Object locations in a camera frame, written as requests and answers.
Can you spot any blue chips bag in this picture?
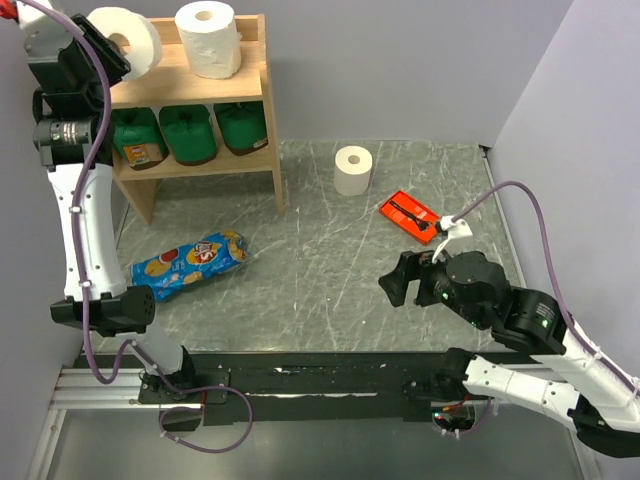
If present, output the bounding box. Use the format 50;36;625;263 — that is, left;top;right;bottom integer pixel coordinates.
130;230;249;301

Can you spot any white paper towel roll back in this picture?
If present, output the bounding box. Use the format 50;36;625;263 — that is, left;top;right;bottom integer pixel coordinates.
334;146;373;196

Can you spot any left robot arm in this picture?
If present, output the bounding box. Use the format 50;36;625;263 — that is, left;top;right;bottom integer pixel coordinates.
18;4;198;402

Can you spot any white paper towel roll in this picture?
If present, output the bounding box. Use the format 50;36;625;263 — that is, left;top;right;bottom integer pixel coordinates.
334;146;373;196
88;7;163;82
174;1;241;80

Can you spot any wooden shelf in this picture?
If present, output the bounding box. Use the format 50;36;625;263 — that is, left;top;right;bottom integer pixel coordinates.
111;14;285;224

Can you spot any white paper towel roll front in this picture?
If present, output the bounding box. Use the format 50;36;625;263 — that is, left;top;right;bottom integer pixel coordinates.
174;1;241;80

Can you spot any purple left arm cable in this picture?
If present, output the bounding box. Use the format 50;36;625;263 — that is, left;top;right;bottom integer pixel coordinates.
19;0;151;385

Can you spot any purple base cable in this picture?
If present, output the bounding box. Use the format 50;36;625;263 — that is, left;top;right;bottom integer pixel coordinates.
158;387;255;455

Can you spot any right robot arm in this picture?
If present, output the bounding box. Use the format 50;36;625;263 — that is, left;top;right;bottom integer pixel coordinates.
378;251;639;458

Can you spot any green roll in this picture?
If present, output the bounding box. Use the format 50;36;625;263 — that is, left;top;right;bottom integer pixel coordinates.
111;107;169;170
159;104;218;166
213;101;268;156

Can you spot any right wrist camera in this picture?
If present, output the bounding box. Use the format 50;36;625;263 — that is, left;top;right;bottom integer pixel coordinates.
431;216;473;264

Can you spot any orange razor package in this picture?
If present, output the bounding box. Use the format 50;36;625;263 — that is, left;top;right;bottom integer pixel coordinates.
379;190;440;245

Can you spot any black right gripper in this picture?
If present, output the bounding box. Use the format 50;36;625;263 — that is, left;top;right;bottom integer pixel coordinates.
375;247;486;327

